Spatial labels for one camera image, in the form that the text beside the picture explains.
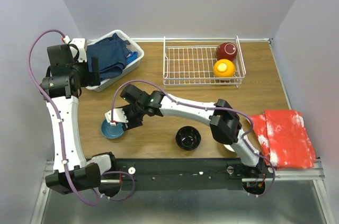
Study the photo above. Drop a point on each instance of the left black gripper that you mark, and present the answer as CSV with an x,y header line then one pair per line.
x,y
94,78

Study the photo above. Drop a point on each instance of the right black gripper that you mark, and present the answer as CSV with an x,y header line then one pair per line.
x,y
131,124

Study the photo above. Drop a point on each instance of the blue bowl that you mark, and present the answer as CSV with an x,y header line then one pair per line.
x,y
111,132

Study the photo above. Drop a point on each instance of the white wire dish rack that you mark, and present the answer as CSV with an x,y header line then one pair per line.
x,y
192,61

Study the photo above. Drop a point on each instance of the orange bowl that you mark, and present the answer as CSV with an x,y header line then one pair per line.
x,y
224,68

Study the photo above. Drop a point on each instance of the plain white bowl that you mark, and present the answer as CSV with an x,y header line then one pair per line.
x,y
229,148

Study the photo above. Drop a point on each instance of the red floral bowl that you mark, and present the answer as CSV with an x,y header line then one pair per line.
x,y
226,50

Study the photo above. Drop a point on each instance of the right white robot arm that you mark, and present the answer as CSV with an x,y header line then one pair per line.
x,y
223,121

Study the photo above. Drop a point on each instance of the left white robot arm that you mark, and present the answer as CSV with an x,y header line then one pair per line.
x,y
62,104

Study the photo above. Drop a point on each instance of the navy blue cloth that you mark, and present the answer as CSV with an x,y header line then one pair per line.
x,y
111,52

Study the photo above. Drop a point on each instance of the bright blue cloth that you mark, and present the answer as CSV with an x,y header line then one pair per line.
x,y
131,57

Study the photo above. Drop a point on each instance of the white laundry basket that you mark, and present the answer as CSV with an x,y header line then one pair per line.
x,y
132,46

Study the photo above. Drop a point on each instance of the black fluted bowl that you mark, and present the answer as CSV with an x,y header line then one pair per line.
x,y
188,138

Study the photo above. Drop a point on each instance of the red white cloth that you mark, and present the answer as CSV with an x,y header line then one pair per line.
x,y
284,139

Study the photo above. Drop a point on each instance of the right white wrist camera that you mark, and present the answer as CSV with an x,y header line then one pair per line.
x,y
115,116

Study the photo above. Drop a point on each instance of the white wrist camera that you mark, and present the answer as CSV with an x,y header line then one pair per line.
x,y
78,46
115,116

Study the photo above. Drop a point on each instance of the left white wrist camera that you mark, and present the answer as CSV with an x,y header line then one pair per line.
x,y
78,46

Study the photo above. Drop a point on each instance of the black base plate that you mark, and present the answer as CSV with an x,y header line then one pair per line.
x,y
177,174

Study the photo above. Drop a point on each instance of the aluminium frame rail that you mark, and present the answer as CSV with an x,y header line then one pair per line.
x,y
299,173

